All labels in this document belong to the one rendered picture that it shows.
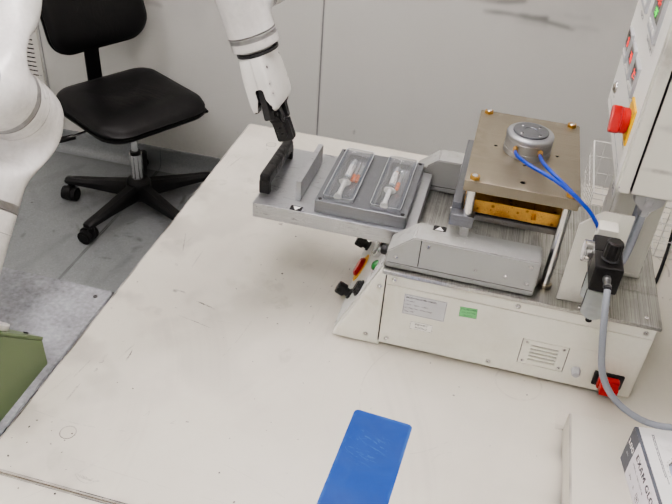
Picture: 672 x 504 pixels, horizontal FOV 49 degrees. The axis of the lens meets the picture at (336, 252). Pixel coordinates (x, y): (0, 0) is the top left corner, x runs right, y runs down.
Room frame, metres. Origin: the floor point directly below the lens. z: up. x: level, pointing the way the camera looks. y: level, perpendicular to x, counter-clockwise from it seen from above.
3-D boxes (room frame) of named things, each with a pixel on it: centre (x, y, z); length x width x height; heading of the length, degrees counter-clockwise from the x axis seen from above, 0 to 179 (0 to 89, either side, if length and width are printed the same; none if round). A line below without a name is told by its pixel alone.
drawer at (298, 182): (1.19, -0.01, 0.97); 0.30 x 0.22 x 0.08; 78
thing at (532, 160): (1.10, -0.34, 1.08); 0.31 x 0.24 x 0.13; 168
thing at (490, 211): (1.12, -0.31, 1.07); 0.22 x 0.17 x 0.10; 168
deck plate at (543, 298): (1.12, -0.34, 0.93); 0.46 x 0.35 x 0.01; 78
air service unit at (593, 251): (0.89, -0.39, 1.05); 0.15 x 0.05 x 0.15; 168
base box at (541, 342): (1.11, -0.30, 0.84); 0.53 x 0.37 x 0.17; 78
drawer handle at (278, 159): (1.22, 0.12, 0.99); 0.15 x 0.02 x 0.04; 168
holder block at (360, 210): (1.18, -0.06, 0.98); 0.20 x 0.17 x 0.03; 168
